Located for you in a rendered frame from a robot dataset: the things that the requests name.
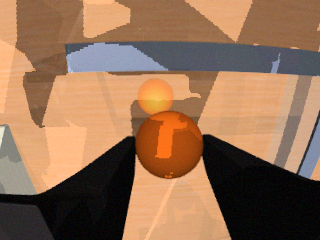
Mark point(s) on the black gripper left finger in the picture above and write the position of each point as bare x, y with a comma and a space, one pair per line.
90, 205

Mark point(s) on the light blue l-shaped wall trim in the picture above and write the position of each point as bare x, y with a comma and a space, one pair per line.
219, 57

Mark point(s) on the clear l-shaped low wall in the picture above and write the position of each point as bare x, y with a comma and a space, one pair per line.
297, 114

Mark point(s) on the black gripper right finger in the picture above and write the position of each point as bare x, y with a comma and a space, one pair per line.
259, 200

